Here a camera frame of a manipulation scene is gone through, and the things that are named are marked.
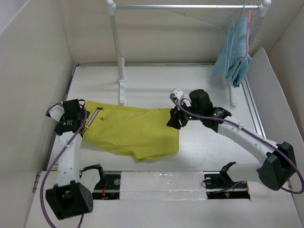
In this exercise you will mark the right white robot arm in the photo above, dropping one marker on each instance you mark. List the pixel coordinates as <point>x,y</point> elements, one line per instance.
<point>276,161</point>

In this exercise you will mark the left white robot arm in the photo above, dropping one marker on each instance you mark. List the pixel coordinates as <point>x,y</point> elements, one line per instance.
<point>72,193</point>

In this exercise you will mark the blue wire clothes hanger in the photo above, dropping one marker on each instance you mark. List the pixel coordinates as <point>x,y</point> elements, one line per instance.
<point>229,44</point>

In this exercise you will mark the white clothes rack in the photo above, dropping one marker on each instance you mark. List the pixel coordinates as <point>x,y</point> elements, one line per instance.
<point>112,7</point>

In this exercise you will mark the white foam block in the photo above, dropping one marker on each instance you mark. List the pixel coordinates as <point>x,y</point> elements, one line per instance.
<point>162,185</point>

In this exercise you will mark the pink clothes hanger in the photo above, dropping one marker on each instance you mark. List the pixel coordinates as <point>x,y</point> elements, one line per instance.
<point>248,15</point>

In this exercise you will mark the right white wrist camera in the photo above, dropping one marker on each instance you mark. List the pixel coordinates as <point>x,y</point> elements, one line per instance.
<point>177,95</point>

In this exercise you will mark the light blue hanging garment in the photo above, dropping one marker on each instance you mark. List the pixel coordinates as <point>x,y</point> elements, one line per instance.
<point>237,70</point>

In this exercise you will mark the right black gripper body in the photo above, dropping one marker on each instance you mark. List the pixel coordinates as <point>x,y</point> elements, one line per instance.
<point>184,117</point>

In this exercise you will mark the yellow-green trousers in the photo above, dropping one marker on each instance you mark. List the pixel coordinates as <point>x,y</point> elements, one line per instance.
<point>130,131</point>

